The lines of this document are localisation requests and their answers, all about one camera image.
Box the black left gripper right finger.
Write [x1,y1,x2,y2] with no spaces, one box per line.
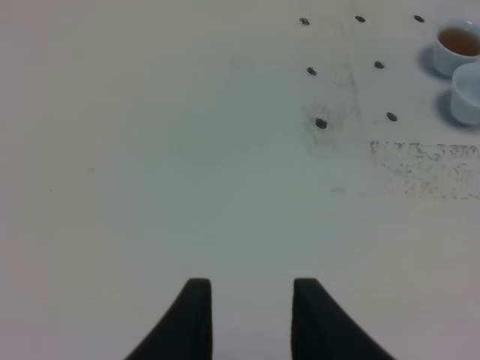
[291,278,393,359]

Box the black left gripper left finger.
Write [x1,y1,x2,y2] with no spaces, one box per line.
[128,278,213,360]

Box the far light blue teacup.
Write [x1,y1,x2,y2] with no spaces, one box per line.
[432,19,479,77]

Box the near light blue teacup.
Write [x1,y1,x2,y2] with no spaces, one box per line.
[450,63,479,126]

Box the light blue teacup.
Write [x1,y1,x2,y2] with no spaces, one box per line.
[432,19,479,77]
[450,63,479,126]

